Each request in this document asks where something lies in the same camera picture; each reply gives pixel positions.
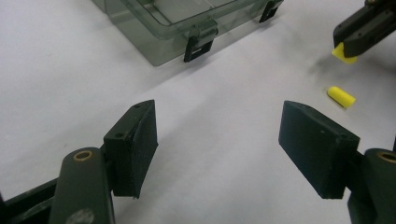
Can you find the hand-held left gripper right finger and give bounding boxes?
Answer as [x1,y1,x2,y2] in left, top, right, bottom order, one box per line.
[278,100,361,200]

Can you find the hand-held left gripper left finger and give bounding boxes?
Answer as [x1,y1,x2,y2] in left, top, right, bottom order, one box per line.
[103,99,159,199]

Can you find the yellow foam earplug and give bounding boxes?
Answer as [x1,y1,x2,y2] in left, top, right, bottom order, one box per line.
[326,86,357,109]
[331,41,359,65]

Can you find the clear grey compartment box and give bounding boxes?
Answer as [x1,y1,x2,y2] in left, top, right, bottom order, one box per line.
[91,0,284,67]

